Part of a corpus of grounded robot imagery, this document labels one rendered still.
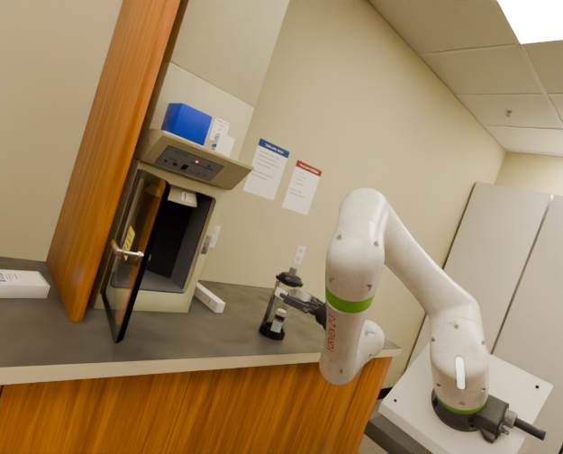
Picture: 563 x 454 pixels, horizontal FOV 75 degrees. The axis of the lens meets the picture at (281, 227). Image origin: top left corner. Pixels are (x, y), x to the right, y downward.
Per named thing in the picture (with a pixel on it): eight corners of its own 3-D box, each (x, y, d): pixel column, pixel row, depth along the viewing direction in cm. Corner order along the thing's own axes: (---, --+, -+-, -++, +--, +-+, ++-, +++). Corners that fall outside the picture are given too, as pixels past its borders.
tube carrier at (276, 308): (252, 324, 139) (270, 272, 137) (272, 324, 146) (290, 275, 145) (271, 338, 131) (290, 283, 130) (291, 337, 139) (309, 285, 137)
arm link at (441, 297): (485, 301, 105) (373, 167, 89) (494, 349, 93) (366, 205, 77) (443, 313, 113) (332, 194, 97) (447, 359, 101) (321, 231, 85)
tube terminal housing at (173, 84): (76, 278, 129) (140, 67, 124) (162, 286, 150) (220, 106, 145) (93, 308, 110) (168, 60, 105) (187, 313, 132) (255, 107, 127)
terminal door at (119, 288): (104, 295, 110) (142, 168, 107) (118, 347, 84) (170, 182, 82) (101, 295, 109) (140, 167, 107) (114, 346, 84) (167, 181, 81)
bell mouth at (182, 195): (139, 187, 128) (143, 172, 128) (184, 200, 140) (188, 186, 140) (158, 197, 115) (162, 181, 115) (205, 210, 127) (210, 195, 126)
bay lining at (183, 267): (92, 259, 130) (121, 165, 128) (160, 268, 148) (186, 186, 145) (111, 286, 112) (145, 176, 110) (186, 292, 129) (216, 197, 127)
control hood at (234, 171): (138, 159, 107) (149, 127, 107) (228, 189, 129) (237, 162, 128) (152, 165, 99) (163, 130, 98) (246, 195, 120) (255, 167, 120)
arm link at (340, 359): (384, 294, 85) (346, 269, 92) (352, 322, 79) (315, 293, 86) (363, 375, 108) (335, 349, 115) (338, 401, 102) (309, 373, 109)
